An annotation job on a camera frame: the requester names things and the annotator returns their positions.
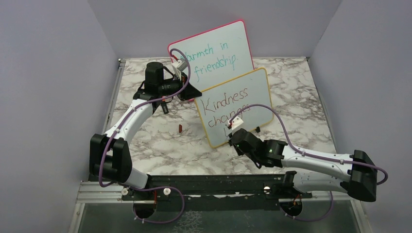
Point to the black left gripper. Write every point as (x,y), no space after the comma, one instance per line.
(189,92)

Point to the black orange highlighter marker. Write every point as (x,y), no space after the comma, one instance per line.
(164,108)

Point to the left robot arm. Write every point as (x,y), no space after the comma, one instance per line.
(109,157)

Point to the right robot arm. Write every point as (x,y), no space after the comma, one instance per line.
(354,174)

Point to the yellow framed whiteboard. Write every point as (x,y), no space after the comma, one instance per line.
(220,103)

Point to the pink framed whiteboard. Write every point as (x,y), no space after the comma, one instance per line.
(216,55)

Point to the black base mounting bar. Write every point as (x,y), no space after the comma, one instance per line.
(179,193)

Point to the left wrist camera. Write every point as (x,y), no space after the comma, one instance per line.
(178,67)

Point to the aluminium table edge rail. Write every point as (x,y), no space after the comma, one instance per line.
(109,112)

